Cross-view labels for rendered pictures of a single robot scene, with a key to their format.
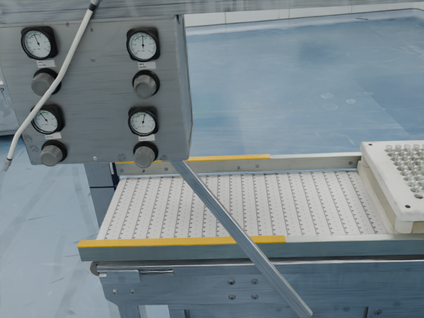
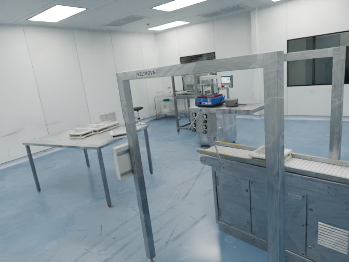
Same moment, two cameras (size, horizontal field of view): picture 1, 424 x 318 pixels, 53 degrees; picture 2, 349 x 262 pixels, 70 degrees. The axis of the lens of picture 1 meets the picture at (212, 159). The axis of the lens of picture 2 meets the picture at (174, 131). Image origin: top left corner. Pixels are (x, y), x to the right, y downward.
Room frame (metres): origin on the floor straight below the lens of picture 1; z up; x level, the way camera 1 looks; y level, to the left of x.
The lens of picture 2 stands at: (-1.21, -1.18, 1.60)
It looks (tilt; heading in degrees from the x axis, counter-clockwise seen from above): 14 degrees down; 44
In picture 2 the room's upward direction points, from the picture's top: 7 degrees counter-clockwise
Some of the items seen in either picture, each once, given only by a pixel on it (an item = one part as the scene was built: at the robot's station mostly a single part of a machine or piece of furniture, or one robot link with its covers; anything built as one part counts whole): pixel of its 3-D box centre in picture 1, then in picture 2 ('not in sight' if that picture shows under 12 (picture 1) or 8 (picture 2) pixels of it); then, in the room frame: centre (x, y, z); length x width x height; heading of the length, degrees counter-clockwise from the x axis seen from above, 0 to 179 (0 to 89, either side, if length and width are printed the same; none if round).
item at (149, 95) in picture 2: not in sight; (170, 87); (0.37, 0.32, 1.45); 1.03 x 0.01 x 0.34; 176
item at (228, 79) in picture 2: not in sight; (227, 91); (3.12, 1.41, 1.07); 0.23 x 0.10 x 0.62; 94
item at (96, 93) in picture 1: (105, 81); (203, 120); (0.55, 0.14, 1.13); 0.22 x 0.11 x 0.20; 86
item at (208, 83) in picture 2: not in sight; (208, 84); (0.64, 0.11, 1.44); 0.15 x 0.15 x 0.19
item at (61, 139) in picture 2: not in sight; (87, 134); (0.54, 2.31, 0.80); 1.50 x 1.10 x 0.04; 105
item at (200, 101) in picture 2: not in sight; (209, 100); (0.64, 0.11, 1.30); 0.21 x 0.20 x 0.09; 176
